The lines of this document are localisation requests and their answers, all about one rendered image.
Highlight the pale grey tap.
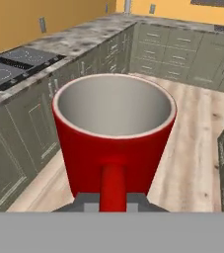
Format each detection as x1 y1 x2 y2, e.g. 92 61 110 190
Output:
123 0 133 15

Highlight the grey-green cupboard run under hob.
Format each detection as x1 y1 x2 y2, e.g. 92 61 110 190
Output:
0 24 138 212

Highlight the black hob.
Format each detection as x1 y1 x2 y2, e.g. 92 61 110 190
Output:
0 45 67 92

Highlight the dark window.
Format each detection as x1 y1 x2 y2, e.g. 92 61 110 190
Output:
189 0 224 10

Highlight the red mug with white inside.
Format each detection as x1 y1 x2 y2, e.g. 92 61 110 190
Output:
51 72 178 212

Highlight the grey-green cupboard run with drawers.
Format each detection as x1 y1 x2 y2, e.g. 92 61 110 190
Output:
128 22 224 97

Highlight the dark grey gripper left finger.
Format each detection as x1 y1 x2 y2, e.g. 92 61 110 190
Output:
52 193 101 213

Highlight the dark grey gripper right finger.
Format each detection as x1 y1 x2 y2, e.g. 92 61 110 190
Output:
126 193 171 213

